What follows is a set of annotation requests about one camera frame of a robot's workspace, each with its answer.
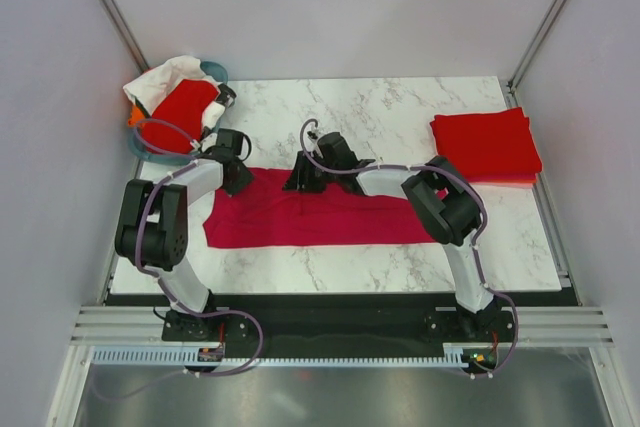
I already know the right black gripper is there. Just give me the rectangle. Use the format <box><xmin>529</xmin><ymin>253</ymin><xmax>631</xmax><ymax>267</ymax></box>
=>
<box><xmin>282</xmin><ymin>150</ymin><xmax>340</xmax><ymax>194</ymax></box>

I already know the magenta t shirt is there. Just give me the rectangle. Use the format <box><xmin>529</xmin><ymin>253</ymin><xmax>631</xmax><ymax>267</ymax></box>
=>
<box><xmin>203</xmin><ymin>168</ymin><xmax>434</xmax><ymax>249</ymax></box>

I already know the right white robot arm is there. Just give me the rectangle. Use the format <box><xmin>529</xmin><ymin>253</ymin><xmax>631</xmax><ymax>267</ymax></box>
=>
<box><xmin>283</xmin><ymin>132</ymin><xmax>498</xmax><ymax>341</ymax></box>

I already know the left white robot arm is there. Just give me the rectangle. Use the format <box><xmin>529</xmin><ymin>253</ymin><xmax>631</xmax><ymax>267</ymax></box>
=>
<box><xmin>115</xmin><ymin>129</ymin><xmax>254</xmax><ymax>340</ymax></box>

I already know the black white garment in basket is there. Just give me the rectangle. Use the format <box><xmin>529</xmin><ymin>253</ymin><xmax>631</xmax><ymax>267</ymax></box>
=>
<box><xmin>199</xmin><ymin>83</ymin><xmax>237</xmax><ymax>152</ymax></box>

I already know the red t shirt in basket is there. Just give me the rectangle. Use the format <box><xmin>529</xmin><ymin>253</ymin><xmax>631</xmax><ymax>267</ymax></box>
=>
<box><xmin>141</xmin><ymin>80</ymin><xmax>219</xmax><ymax>154</ymax></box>

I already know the teal laundry basket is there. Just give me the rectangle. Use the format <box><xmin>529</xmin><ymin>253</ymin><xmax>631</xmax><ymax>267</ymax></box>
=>
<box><xmin>128</xmin><ymin>59</ymin><xmax>228</xmax><ymax>166</ymax></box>

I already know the orange garment in basket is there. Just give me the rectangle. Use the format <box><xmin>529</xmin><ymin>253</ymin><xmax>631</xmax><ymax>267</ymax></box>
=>
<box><xmin>127</xmin><ymin>104</ymin><xmax>148</xmax><ymax>128</ymax></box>

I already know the white t shirt in basket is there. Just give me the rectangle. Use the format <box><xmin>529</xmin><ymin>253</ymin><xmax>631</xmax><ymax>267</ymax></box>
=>
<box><xmin>123</xmin><ymin>55</ymin><xmax>206</xmax><ymax>114</ymax></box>

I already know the folded red t shirt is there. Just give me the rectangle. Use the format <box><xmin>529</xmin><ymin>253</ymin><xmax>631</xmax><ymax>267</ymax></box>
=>
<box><xmin>430</xmin><ymin>107</ymin><xmax>542</xmax><ymax>181</ymax></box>

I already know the folded orange t shirt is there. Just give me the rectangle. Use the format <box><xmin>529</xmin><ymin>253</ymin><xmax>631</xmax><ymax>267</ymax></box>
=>
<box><xmin>468</xmin><ymin>173</ymin><xmax>536</xmax><ymax>185</ymax></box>

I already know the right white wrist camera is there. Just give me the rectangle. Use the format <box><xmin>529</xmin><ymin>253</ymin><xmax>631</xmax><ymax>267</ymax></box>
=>
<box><xmin>307</xmin><ymin>131</ymin><xmax>323</xmax><ymax>158</ymax></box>

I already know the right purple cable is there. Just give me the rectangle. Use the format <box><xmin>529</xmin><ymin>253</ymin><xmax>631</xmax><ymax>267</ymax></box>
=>
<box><xmin>298</xmin><ymin>119</ymin><xmax>519</xmax><ymax>381</ymax></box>

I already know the purple cable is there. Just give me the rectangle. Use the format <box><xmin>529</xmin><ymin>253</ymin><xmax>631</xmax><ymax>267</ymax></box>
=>
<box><xmin>132</xmin><ymin>118</ymin><xmax>265</xmax><ymax>381</ymax></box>
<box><xmin>298</xmin><ymin>119</ymin><xmax>519</xmax><ymax>381</ymax></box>

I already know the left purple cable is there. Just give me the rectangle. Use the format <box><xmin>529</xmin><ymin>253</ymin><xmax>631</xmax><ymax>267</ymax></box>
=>
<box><xmin>132</xmin><ymin>118</ymin><xmax>265</xmax><ymax>381</ymax></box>

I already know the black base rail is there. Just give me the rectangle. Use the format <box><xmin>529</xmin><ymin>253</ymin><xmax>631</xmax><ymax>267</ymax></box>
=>
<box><xmin>162</xmin><ymin>294</ymin><xmax>515</xmax><ymax>360</ymax></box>

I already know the right aluminium frame post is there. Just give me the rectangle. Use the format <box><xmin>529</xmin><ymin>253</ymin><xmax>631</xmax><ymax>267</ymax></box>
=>
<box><xmin>504</xmin><ymin>0</ymin><xmax>570</xmax><ymax>92</ymax></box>

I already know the aluminium frame post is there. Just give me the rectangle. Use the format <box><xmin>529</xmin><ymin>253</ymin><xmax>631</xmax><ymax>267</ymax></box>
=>
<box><xmin>99</xmin><ymin>0</ymin><xmax>149</xmax><ymax>72</ymax></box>
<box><xmin>504</xmin><ymin>0</ymin><xmax>570</xmax><ymax>92</ymax></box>

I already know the white slotted cable duct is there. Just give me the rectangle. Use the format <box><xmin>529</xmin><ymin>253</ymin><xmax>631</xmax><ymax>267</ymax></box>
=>
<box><xmin>91</xmin><ymin>345</ymin><xmax>496</xmax><ymax>368</ymax></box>

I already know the left aluminium frame post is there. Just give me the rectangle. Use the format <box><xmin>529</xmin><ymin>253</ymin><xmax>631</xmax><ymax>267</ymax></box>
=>
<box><xmin>99</xmin><ymin>0</ymin><xmax>149</xmax><ymax>72</ymax></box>

